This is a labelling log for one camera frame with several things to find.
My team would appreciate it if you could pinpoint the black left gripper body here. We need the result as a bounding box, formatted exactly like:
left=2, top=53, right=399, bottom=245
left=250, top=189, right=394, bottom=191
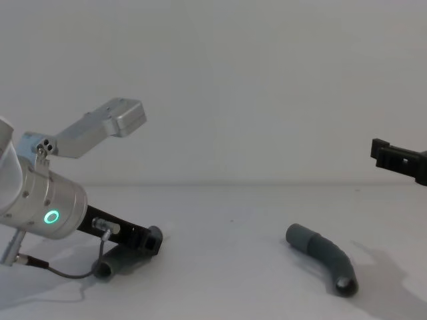
left=76, top=203, right=150, bottom=251

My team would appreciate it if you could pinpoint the straight grey plastic pipe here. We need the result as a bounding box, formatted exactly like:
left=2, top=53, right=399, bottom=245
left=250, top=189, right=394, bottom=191
left=93, top=245, right=151, bottom=278

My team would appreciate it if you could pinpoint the white table cloth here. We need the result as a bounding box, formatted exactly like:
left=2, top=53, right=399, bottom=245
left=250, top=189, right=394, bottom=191
left=0, top=181, right=427, bottom=320

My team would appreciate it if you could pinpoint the curved grey plastic pipe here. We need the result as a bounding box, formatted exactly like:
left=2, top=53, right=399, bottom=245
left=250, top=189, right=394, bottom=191
left=284, top=223, right=360, bottom=298

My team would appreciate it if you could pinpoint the thin dark gripper cable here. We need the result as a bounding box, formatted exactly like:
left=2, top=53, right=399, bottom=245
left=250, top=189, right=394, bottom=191
left=17, top=217, right=121, bottom=278

